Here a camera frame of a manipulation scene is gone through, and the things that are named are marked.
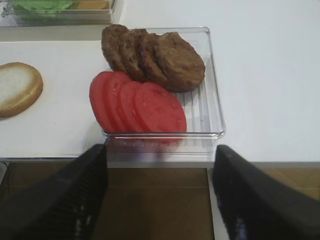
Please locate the silver metal tray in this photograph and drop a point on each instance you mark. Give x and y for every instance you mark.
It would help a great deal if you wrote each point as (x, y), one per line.
(50, 140)

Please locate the clear lettuce cheese container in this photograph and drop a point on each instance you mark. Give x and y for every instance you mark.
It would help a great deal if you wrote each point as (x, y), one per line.
(67, 18)

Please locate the green lettuce leaf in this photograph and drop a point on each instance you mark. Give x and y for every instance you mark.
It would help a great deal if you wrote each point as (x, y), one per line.
(44, 10)

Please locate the bun half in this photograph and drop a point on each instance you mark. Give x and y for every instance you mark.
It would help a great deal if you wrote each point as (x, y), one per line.
(20, 87)

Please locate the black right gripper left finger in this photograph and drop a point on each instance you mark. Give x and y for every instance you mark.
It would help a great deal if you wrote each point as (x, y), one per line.
(65, 206)

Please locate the orange cheese slice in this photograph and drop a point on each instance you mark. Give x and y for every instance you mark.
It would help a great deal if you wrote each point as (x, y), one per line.
(91, 5)

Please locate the red tomato slice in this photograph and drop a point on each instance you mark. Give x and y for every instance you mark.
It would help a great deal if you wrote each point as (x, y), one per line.
(113, 83)
(126, 106)
(97, 101)
(158, 110)

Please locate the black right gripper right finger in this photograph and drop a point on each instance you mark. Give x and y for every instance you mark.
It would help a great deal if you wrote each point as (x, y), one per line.
(255, 206)

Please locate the clear patty tomato container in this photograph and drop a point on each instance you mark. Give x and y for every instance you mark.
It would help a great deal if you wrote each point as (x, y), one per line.
(202, 107)

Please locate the white paper sheet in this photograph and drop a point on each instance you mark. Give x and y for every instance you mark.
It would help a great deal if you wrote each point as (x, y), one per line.
(62, 100)

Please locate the brown meat patty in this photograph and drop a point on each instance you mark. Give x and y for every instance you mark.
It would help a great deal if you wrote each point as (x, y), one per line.
(110, 42)
(148, 61)
(129, 57)
(180, 63)

